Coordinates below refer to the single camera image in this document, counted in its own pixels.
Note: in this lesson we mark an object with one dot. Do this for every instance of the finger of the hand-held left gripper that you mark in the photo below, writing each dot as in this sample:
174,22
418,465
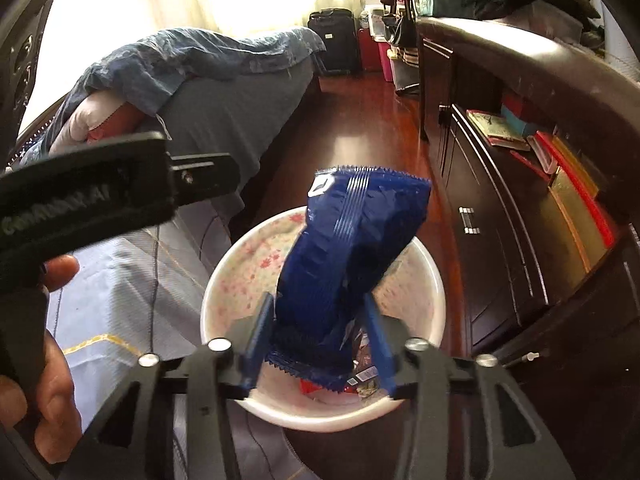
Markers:
210,180

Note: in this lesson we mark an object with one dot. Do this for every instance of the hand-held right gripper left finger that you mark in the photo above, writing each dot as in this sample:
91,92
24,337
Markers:
255,345

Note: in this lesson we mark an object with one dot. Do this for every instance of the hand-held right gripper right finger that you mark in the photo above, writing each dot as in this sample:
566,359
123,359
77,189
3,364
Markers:
379,355

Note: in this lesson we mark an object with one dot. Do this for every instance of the dark snack packet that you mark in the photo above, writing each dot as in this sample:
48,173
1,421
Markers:
365,375

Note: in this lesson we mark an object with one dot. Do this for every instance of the red snack bag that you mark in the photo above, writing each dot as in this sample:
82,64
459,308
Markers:
312,386

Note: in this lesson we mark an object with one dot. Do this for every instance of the white bowl red flowers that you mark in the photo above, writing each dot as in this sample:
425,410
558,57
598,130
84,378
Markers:
240,270

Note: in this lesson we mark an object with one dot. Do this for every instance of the blue snack bag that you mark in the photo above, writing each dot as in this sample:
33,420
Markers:
350,240

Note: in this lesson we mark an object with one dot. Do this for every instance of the person's left hand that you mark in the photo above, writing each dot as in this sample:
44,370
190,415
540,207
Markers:
50,400

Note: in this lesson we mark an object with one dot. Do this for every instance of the folded pink and white quilt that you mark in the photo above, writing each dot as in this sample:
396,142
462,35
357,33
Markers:
90,120

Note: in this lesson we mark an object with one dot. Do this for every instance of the blue striped tablecloth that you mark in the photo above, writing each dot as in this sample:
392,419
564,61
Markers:
125,300

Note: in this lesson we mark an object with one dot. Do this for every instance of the blue duvet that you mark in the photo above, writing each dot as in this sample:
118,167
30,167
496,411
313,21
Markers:
175,60

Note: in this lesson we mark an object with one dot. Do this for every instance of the dark wooden dresser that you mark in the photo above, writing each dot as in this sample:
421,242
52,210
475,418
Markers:
500,260

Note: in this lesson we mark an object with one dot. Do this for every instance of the black suitcase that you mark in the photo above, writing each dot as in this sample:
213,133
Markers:
332,40

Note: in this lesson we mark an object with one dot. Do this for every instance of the red storage box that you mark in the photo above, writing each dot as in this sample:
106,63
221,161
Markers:
372,55

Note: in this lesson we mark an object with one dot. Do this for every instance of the white storage box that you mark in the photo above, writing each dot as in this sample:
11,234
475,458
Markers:
377,22

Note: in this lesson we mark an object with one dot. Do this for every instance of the flat gold box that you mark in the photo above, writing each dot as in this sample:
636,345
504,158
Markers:
575,220

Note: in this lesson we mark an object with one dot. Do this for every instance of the striped handbag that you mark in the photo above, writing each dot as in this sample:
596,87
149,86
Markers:
404,30

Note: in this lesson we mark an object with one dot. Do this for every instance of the green and cream book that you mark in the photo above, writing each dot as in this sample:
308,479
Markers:
497,127

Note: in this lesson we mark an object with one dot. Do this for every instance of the teal and red box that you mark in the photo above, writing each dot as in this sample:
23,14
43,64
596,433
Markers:
520,117

